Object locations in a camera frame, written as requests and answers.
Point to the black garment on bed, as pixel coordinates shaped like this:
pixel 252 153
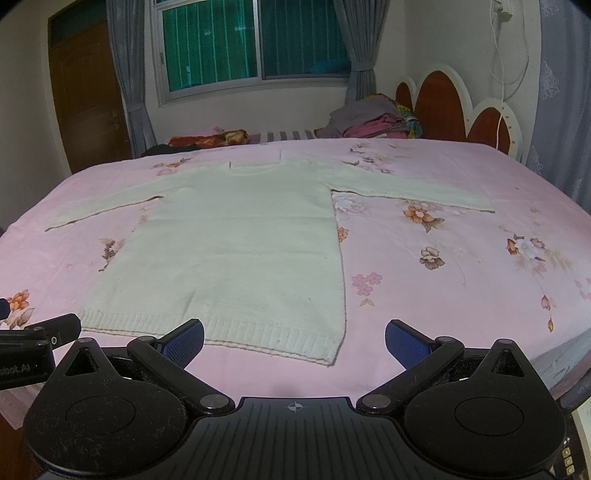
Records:
pixel 162 149

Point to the grey curtain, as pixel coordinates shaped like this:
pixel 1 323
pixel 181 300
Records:
pixel 361 23
pixel 126 27

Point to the red orange floral cloth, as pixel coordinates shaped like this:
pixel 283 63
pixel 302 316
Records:
pixel 215 140

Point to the right grey curtain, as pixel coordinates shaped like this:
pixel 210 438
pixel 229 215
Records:
pixel 361 23

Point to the window with green glass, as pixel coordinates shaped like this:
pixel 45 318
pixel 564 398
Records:
pixel 207 46

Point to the grey white striped mattress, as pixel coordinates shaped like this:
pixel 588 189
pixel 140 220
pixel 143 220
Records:
pixel 277 136

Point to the brown wooden door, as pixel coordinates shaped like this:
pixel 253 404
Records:
pixel 86 93

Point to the red white heart headboard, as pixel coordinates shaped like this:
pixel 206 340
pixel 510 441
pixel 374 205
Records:
pixel 444 108

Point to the left grey curtain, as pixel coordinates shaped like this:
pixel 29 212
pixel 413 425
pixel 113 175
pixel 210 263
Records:
pixel 126 27

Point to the white wall socket plug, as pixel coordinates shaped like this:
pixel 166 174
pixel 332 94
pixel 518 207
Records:
pixel 503 9

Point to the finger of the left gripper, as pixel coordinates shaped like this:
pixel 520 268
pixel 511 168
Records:
pixel 58 331

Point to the stack of folded clothes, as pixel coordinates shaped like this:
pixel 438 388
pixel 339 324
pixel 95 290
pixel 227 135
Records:
pixel 377 116

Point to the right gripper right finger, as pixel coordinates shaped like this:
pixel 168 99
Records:
pixel 425 360

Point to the pink floral bed sheet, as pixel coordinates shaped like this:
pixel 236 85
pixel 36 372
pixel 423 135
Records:
pixel 520 270

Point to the cream knit sweater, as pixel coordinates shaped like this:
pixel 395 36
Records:
pixel 252 251

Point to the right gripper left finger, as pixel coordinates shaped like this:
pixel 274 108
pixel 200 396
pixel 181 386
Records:
pixel 164 360

